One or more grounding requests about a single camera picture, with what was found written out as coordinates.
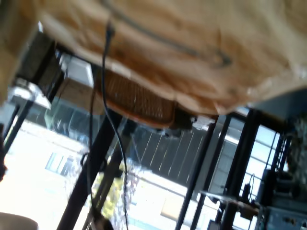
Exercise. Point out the black pole with clip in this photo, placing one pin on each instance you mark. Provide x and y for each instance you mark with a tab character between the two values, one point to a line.
96	155

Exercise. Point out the brown woven basket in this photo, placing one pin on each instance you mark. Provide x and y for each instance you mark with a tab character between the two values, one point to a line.
139	103

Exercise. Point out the brown paper mailer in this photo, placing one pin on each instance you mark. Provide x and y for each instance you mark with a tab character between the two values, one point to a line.
168	48

